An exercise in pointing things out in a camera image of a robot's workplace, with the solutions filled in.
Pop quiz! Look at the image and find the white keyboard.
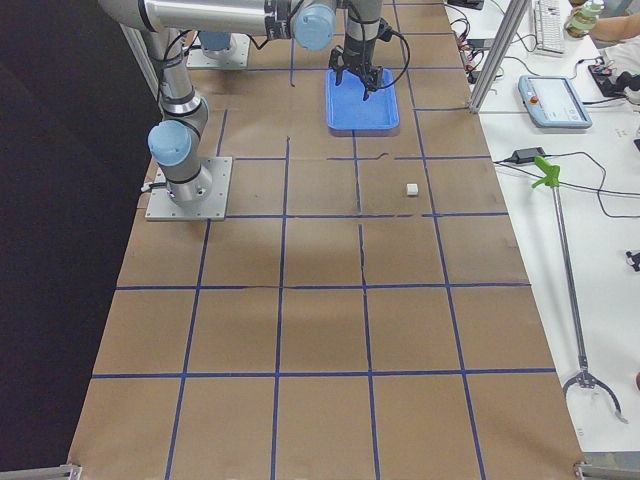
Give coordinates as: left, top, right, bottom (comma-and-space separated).
532, 0, 565, 56

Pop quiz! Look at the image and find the blue plastic tray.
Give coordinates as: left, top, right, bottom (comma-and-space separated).
325, 70, 400, 137

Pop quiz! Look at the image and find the black power adapter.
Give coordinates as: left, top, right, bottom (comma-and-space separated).
509, 147, 546, 164

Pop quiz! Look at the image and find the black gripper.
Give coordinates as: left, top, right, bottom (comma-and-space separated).
328, 19, 384, 101

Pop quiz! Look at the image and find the teach pendant tablet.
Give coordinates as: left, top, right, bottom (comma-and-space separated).
517, 75, 592, 130

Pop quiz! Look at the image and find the green handled reach grabber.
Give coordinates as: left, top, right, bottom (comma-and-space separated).
532, 155, 629, 424

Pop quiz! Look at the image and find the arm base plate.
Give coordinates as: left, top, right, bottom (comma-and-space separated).
186, 34, 250, 70
145, 157, 233, 221

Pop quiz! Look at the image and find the white block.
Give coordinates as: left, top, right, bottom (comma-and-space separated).
406, 183, 419, 197

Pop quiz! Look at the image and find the aluminium frame post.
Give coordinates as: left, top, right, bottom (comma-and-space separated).
468, 0, 529, 114

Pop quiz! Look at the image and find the green drink bottle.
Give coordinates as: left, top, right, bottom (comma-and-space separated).
565, 0, 604, 38

